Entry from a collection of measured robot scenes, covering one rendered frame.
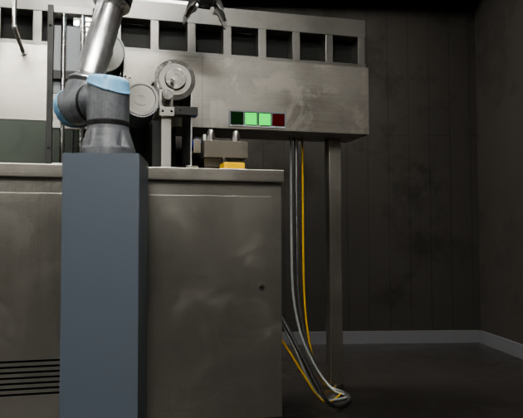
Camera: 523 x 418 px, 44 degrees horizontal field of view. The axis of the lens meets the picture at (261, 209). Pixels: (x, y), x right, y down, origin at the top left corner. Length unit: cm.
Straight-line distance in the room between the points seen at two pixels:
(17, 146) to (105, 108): 91
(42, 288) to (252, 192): 71
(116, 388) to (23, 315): 44
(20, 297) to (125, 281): 43
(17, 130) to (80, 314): 112
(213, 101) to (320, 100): 47
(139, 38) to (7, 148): 71
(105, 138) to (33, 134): 92
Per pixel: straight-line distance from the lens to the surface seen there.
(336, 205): 302
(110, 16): 208
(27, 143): 269
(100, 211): 175
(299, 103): 285
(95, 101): 184
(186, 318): 209
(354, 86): 296
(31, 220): 206
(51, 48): 228
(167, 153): 231
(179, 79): 239
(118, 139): 181
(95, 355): 178
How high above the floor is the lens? 66
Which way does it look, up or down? 3 degrees up
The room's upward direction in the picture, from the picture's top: straight up
